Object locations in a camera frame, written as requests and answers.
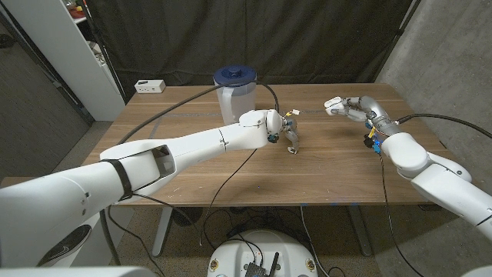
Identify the thin black left wrist cable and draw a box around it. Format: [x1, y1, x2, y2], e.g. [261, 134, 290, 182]
[198, 148, 258, 247]

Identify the white table leg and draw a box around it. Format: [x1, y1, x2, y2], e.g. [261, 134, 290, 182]
[151, 206, 174, 258]

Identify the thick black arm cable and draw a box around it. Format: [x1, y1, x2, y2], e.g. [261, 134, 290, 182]
[394, 112, 492, 139]
[117, 79, 281, 145]

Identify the black torso computer module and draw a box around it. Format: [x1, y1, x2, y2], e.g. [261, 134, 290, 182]
[244, 261, 269, 277]

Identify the black torso antenna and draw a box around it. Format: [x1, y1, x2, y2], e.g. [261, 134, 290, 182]
[268, 252, 281, 277]

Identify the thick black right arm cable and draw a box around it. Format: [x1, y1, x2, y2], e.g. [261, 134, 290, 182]
[394, 112, 492, 139]

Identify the black round floor fan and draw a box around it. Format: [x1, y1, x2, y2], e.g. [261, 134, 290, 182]
[171, 206, 204, 227]

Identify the black backdrop stand pole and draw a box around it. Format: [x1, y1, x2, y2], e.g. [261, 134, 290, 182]
[81, 0, 128, 104]
[374, 0, 423, 84]

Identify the grey floor cable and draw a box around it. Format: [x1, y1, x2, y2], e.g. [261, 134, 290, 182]
[299, 205, 330, 277]

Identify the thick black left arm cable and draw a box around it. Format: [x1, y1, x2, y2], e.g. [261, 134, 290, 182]
[117, 79, 281, 145]

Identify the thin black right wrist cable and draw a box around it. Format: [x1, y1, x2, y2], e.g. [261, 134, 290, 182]
[378, 152, 426, 277]

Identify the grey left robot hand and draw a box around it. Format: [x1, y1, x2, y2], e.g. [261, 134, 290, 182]
[281, 117, 301, 155]

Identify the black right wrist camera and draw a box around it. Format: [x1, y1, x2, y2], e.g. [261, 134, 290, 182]
[363, 134, 383, 155]

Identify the white shelf cabinet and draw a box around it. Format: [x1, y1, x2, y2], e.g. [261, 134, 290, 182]
[0, 0, 127, 122]

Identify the black backdrop curtain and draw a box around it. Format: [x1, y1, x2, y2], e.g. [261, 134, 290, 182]
[82, 0, 416, 103]

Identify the white power strip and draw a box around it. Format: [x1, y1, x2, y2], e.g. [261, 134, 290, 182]
[134, 79, 167, 95]

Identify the white robot torso base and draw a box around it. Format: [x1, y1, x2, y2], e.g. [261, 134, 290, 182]
[206, 229, 319, 277]

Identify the frosted pitcher with blue lid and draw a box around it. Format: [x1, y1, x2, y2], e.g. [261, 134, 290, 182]
[213, 64, 258, 126]

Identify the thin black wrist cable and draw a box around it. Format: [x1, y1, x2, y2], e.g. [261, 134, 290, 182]
[378, 152, 426, 277]
[198, 148, 258, 247]

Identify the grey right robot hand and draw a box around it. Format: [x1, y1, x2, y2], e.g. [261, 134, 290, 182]
[324, 95, 403, 136]

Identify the grey table leg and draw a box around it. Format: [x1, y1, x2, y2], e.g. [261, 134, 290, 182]
[345, 205, 374, 258]

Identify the white AirPods case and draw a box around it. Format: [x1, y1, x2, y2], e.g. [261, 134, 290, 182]
[324, 96, 346, 117]

